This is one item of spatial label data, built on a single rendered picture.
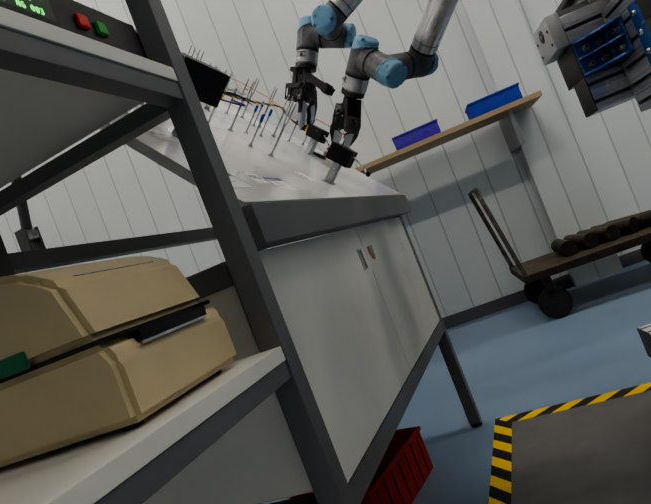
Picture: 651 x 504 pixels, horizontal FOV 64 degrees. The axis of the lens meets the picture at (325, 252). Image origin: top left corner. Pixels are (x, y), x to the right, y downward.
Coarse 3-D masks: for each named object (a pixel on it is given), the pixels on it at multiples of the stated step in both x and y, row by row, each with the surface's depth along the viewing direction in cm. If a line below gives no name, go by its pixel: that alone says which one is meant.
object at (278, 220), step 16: (256, 208) 78; (272, 208) 83; (288, 208) 89; (304, 208) 96; (320, 208) 103; (336, 208) 112; (352, 208) 123; (368, 208) 136; (384, 208) 152; (400, 208) 172; (256, 224) 78; (272, 224) 81; (288, 224) 87; (304, 224) 93; (320, 224) 100; (336, 224) 109; (352, 224) 119; (256, 240) 78; (272, 240) 79; (288, 240) 90
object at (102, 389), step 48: (0, 288) 51; (48, 288) 50; (96, 288) 53; (144, 288) 59; (192, 288) 67; (0, 336) 52; (48, 336) 50; (96, 336) 50; (144, 336) 52; (192, 336) 60; (0, 384) 53; (48, 384) 50; (96, 384) 49; (144, 384) 50; (192, 384) 58; (0, 432) 53; (48, 432) 51; (96, 432) 50
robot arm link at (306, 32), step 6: (300, 18) 169; (306, 18) 167; (300, 24) 169; (306, 24) 167; (300, 30) 168; (306, 30) 167; (312, 30) 167; (300, 36) 168; (306, 36) 168; (312, 36) 167; (300, 42) 168; (306, 42) 168; (312, 42) 168; (318, 42) 168; (300, 48) 168; (306, 48) 168; (312, 48) 168; (318, 48) 170
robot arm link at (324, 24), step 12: (336, 0) 151; (348, 0) 151; (360, 0) 152; (312, 12) 152; (324, 12) 151; (336, 12) 152; (348, 12) 153; (312, 24) 153; (324, 24) 151; (336, 24) 154; (324, 36) 158; (336, 36) 159
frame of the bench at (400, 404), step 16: (416, 256) 187; (208, 272) 81; (224, 272) 80; (208, 288) 82; (224, 288) 81; (432, 336) 166; (448, 336) 187; (432, 352) 158; (448, 352) 185; (416, 368) 137; (448, 368) 186; (416, 384) 132; (464, 384) 184; (400, 400) 117; (464, 400) 185; (400, 416) 114; (480, 416) 187; (384, 432) 102; (368, 448) 94; (384, 448) 100; (368, 464) 91; (352, 480) 84; (368, 480) 89; (304, 496) 84
